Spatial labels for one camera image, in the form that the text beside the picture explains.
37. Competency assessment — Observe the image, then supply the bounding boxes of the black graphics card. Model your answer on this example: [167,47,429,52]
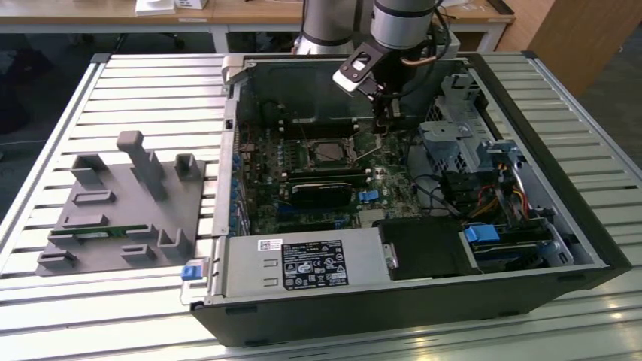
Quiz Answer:
[289,180,354,210]

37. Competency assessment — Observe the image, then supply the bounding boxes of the silver topped CPU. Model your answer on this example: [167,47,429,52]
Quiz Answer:
[314,141,350,163]

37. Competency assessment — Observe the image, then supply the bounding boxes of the green RAM stick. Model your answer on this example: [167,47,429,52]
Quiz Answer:
[50,223,151,240]

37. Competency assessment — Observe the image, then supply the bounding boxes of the blue disk carrier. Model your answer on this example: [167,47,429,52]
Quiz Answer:
[462,223,502,246]

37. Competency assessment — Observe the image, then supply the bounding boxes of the wooden desk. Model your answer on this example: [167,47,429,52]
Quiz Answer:
[0,0,517,53]

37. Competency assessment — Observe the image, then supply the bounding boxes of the silver chipset heat sink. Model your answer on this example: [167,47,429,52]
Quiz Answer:
[358,208,389,228]

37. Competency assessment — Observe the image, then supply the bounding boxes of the silver drive cage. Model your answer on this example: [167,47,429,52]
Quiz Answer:
[417,73,509,176]

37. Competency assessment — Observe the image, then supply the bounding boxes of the black plastic shroud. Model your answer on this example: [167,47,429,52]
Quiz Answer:
[374,217,481,282]

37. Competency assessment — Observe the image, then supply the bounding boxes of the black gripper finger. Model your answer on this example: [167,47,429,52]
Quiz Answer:
[374,93,402,134]

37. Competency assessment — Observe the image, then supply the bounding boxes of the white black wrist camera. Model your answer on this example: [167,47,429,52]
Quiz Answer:
[331,42,383,93]

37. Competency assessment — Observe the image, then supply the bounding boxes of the green motherboard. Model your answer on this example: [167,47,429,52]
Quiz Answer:
[231,114,428,236]

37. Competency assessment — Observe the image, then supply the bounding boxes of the disk bay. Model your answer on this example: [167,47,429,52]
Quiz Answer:
[458,216,577,274]

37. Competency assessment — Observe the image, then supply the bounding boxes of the grey parts rack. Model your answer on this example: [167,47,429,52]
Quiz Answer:
[35,129,211,278]

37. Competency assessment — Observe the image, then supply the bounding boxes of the copper coloured hose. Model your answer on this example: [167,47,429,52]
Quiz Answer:
[400,55,437,70]

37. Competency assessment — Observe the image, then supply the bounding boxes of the black RAM slot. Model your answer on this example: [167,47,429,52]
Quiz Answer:
[281,118,361,125]
[281,132,361,138]
[281,127,361,134]
[281,123,361,129]

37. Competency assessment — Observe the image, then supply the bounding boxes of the black PC case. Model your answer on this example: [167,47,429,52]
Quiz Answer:
[189,50,634,349]

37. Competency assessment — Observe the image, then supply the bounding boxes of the silver power supply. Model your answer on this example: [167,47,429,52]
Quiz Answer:
[214,226,398,299]

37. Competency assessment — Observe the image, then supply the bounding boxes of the wooden cabinet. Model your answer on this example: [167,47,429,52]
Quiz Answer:
[524,0,642,99]

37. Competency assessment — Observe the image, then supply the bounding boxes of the CPU socket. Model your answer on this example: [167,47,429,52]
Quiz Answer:
[305,138,361,168]

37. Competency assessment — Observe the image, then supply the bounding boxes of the yellow red wire bundle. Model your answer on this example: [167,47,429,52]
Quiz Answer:
[469,183,532,220]

